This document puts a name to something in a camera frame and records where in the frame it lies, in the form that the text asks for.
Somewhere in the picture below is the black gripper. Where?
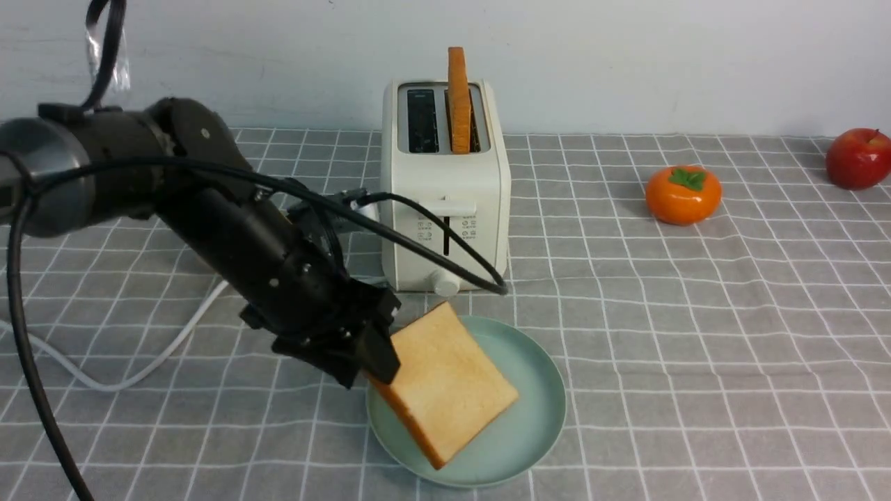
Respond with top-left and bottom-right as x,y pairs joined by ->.
241,279 -> 402,389

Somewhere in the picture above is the toasted bread slice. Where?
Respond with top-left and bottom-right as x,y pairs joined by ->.
370,301 -> 519,470
448,47 -> 472,154

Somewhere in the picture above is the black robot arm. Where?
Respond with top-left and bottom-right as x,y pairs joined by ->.
2,98 -> 400,388

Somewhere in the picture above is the light green round plate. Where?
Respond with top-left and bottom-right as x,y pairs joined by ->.
366,316 -> 567,489

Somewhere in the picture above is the cream white toaster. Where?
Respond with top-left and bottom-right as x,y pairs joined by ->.
378,80 -> 512,280

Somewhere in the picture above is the orange persimmon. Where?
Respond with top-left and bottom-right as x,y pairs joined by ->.
644,165 -> 723,226

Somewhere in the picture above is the grey checked tablecloth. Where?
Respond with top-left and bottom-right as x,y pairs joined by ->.
36,134 -> 890,500

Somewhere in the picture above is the red apple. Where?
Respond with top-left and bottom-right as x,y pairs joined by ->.
825,128 -> 890,191

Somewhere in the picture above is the white toaster power cord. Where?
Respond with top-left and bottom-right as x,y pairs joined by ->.
0,280 -> 230,392

